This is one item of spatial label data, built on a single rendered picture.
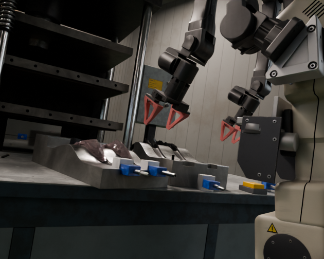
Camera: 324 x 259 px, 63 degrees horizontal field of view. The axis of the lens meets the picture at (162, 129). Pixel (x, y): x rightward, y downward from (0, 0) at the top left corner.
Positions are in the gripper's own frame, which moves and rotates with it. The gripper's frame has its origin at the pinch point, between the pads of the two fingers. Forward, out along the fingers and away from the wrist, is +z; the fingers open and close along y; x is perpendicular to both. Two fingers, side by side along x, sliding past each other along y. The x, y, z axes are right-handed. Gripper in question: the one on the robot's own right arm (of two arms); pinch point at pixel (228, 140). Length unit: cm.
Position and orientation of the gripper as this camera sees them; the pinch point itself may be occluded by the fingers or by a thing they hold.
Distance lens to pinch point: 113.2
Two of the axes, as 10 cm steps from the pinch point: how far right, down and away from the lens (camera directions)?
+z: -4.6, 8.5, 2.6
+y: -6.7, -1.4, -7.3
